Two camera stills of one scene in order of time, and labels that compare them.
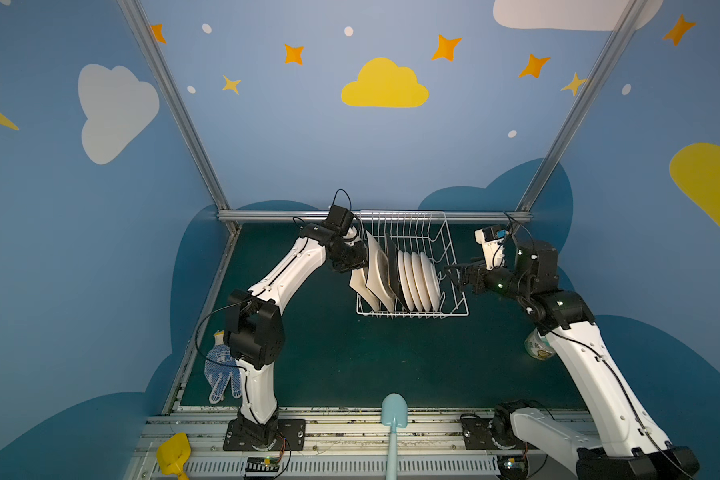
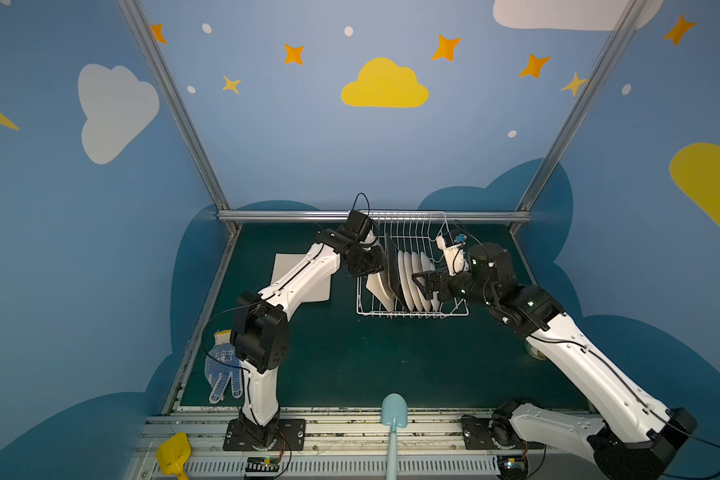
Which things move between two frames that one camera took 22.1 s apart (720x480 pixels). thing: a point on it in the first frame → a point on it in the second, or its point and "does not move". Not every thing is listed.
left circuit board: x=262 y=464 does not move
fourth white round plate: x=420 y=283 does not move
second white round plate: x=403 y=282 does not move
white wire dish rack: x=406 y=269 does not move
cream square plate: x=377 y=275 → x=283 y=262
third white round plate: x=412 y=287 does not move
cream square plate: x=358 y=282 → x=375 y=284
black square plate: x=393 y=272 does not move
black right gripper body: x=472 y=278 → x=435 y=284
